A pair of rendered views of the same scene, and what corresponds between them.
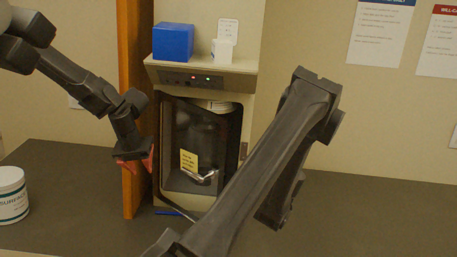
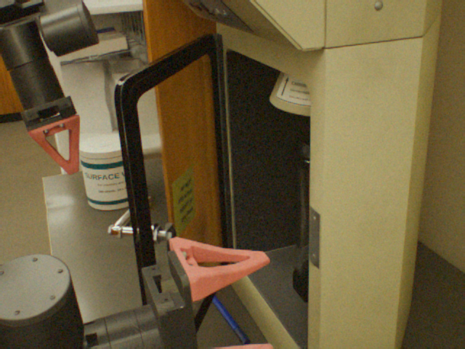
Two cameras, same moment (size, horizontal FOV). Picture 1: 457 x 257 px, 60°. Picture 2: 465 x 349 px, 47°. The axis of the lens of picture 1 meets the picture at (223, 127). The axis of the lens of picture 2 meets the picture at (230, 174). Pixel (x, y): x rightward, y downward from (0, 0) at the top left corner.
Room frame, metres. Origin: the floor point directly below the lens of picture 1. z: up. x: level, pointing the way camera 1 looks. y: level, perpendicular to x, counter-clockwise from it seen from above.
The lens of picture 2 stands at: (0.88, -0.52, 1.50)
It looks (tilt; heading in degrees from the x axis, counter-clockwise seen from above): 23 degrees down; 68
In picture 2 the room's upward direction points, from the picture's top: 3 degrees counter-clockwise
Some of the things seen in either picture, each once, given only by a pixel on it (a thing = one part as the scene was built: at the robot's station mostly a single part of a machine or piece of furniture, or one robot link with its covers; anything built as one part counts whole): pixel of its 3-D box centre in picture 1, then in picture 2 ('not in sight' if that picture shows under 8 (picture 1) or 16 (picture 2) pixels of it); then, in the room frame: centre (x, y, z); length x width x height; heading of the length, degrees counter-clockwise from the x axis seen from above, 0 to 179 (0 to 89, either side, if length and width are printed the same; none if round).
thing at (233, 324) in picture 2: (175, 213); (227, 317); (1.13, 0.15, 0.95); 0.14 x 0.01 x 0.01; 92
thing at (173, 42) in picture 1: (173, 41); not in sight; (1.11, 0.16, 1.56); 0.10 x 0.10 x 0.09; 87
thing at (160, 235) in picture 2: not in sight; (167, 248); (1.01, 0.01, 1.18); 0.02 x 0.02 x 0.06; 51
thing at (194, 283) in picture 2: not in sight; (214, 285); (1.00, -0.17, 1.25); 0.09 x 0.07 x 0.07; 176
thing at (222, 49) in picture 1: (221, 51); not in sight; (1.11, 0.02, 1.54); 0.05 x 0.05 x 0.06; 14
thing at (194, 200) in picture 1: (187, 162); (187, 201); (1.07, 0.10, 1.19); 0.30 x 0.01 x 0.40; 51
